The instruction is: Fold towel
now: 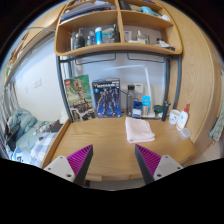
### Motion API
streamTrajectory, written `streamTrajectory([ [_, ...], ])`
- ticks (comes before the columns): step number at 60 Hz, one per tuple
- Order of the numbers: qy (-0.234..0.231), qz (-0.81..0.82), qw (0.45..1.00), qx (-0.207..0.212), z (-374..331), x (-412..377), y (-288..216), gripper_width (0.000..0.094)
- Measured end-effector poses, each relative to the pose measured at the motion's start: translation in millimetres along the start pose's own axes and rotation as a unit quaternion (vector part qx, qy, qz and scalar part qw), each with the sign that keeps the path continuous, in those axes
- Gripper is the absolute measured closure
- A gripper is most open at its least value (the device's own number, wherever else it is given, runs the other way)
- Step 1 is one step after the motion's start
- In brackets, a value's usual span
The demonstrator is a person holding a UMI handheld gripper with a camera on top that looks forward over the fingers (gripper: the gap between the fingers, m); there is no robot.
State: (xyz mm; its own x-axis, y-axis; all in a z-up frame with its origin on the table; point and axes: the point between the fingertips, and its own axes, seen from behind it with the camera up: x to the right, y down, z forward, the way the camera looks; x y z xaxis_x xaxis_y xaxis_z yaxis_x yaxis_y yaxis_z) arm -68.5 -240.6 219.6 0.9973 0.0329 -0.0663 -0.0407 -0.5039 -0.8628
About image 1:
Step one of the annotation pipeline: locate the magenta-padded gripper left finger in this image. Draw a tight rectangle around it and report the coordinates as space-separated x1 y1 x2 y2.
43 144 94 187

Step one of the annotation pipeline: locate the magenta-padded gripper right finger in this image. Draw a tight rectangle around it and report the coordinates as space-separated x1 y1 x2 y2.
134 143 184 185

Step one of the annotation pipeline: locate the pale pink towel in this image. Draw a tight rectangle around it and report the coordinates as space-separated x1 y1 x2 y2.
124 116 156 144

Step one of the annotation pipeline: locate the clear plastic container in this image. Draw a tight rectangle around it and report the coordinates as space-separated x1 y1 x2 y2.
178 127 192 141

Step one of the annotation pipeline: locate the white mug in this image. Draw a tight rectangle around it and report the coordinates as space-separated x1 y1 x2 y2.
168 109 181 126

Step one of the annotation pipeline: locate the bed with blue-green bedding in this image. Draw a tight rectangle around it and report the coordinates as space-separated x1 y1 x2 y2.
0 107 68 168

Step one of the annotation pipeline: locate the white bottle with red cap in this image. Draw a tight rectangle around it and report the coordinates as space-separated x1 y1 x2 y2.
175 103 191 132

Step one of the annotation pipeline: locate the black electric shaver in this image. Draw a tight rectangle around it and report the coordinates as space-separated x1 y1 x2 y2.
161 100 172 122

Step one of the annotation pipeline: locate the green round container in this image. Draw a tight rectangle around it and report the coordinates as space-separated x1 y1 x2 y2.
153 104 164 114

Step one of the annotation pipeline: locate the small blue and white box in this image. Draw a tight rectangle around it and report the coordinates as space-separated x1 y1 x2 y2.
131 100 144 119

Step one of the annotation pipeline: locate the tall light blue box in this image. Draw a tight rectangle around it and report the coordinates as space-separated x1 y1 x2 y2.
141 95 151 117

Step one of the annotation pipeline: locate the green patterned hanging cloth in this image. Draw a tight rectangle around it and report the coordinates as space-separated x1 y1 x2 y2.
209 99 224 143

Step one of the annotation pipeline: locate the green tree figure toy box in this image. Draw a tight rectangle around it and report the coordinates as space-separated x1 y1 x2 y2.
63 74 96 122

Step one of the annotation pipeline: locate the clear bottle with dark cap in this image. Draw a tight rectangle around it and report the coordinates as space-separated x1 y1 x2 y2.
126 84 136 117

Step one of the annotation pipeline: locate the white desk lamp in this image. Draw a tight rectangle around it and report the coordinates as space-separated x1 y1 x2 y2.
99 63 156 119

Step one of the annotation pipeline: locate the blue robot model kit box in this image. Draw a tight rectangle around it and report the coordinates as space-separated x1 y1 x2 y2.
91 78 122 119

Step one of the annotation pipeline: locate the wooden shelf unit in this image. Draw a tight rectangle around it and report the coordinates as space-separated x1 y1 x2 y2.
54 0 184 58

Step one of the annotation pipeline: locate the white wall device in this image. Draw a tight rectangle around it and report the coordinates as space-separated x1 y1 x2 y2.
133 82 145 94

